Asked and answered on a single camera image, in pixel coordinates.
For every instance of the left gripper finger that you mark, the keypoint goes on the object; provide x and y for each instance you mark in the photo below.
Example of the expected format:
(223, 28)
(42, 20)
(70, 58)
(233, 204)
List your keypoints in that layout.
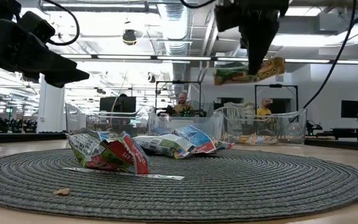
(64, 74)

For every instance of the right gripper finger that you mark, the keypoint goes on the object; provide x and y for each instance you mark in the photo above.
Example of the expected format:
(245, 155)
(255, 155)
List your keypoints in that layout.
(258, 43)

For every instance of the orange print granola bar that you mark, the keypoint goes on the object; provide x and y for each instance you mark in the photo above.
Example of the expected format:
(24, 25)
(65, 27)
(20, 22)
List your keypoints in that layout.
(253, 139)
(163, 144)

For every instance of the white square column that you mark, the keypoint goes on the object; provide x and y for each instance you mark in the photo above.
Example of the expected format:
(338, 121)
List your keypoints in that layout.
(51, 109)

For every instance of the black computer monitor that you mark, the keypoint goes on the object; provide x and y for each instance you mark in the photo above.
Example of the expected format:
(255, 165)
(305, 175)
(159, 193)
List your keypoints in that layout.
(117, 104)

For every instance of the person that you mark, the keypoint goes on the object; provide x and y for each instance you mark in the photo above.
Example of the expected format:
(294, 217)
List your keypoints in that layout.
(264, 110)
(183, 107)

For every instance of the small clear plastic bin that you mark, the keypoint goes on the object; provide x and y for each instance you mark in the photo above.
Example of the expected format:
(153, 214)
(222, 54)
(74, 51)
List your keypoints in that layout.
(160, 124)

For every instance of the small tan crumb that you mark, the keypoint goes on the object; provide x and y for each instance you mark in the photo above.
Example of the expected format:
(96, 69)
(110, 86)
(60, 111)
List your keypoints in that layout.
(61, 192)

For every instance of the black low bench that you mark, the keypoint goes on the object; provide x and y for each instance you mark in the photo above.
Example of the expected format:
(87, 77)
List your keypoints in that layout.
(346, 130)

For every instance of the white printed paper strip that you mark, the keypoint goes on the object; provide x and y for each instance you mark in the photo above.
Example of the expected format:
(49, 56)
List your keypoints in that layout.
(160, 176)

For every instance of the round grey woven placemat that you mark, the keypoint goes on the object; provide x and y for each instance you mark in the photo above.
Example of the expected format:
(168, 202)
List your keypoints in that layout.
(228, 196)

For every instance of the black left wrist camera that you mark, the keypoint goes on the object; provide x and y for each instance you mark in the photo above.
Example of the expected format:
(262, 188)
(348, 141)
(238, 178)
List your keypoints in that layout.
(37, 26)

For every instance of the black ceiling dome camera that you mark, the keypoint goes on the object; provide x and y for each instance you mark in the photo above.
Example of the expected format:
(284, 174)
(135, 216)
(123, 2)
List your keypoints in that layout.
(129, 37)

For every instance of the silver spiral ventilation duct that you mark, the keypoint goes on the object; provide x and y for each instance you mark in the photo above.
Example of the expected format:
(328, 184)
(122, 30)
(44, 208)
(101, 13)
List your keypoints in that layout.
(176, 31)

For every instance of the black wall mounted monitor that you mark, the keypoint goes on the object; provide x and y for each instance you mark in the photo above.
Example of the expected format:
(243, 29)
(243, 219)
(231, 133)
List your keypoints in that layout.
(351, 109)

